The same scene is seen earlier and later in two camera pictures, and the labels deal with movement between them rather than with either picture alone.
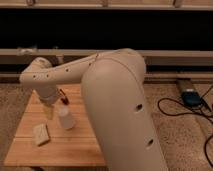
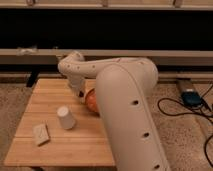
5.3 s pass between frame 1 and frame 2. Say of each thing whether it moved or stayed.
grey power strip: stayed
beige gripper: moved
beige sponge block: stayed
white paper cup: stayed
